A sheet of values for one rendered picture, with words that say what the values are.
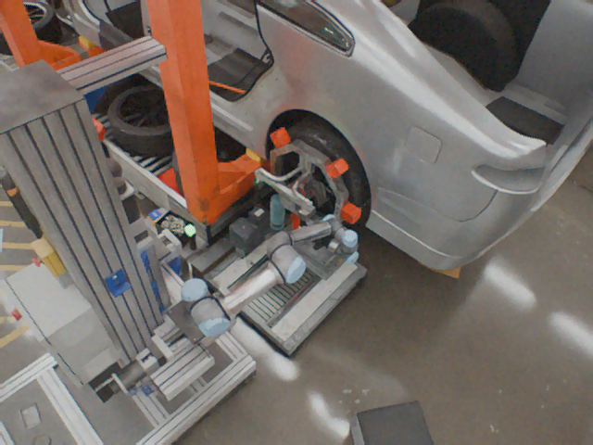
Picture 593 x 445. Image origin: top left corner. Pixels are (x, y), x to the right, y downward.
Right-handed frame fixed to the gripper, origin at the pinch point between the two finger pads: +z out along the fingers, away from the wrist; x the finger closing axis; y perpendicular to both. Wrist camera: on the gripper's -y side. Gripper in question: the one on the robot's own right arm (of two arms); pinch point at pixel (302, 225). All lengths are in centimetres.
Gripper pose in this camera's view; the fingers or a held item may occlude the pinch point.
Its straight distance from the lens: 259.3
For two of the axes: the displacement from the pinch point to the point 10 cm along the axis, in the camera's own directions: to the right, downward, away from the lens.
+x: -6.5, 5.6, -5.1
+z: -7.6, -5.3, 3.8
